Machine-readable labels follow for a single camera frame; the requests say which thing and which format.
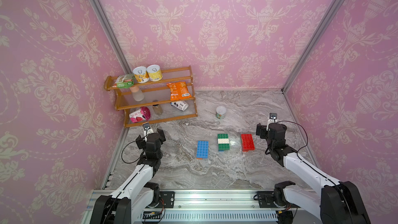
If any red lego brick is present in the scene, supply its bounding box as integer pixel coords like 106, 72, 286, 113
242, 145, 255, 152
241, 142, 254, 146
241, 134, 253, 143

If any light blue large lego brick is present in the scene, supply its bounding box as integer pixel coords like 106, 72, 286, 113
198, 141, 209, 151

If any green lego brick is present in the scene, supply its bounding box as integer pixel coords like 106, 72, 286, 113
218, 144, 230, 151
217, 133, 229, 139

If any white lego brick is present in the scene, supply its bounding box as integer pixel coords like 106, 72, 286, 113
218, 139, 230, 144

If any light blue small lego brick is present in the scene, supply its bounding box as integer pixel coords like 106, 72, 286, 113
197, 150, 208, 158

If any red lego brick front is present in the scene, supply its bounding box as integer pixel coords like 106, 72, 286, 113
242, 145, 255, 152

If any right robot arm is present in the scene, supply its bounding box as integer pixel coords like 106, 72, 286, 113
256, 121, 371, 224

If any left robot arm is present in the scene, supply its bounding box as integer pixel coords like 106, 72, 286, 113
90, 129, 166, 224

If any pink strawberry drink cup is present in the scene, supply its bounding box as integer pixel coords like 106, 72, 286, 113
129, 106, 151, 123

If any brown spice jar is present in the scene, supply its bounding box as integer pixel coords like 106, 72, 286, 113
152, 104, 163, 115

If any white blueberry yogurt bottle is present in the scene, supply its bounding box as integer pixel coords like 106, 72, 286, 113
171, 101, 189, 112

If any wooden three-tier shelf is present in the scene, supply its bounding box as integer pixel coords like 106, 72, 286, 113
104, 65, 198, 128

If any small green white-lid cup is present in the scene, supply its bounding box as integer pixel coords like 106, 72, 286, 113
216, 106, 227, 119

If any orange chips bag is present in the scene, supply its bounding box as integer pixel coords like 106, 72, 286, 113
167, 82, 191, 101

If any green snack packet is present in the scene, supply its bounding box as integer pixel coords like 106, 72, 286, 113
112, 74, 135, 89

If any yellow-label white can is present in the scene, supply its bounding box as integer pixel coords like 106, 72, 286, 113
147, 64, 163, 82

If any orange-label white can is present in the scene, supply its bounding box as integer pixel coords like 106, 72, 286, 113
133, 66, 150, 84

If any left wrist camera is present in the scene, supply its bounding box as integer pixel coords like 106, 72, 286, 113
142, 122, 154, 137

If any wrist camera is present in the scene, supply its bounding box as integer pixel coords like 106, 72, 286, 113
266, 113, 278, 131
142, 122, 154, 137

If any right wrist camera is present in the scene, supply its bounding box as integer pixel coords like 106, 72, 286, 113
266, 113, 278, 131

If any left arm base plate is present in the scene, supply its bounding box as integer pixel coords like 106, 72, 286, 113
159, 191, 175, 208

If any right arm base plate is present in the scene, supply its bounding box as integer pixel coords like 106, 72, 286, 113
254, 191, 279, 208

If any aluminium mounting rail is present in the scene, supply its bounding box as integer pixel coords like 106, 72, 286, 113
80, 188, 352, 224

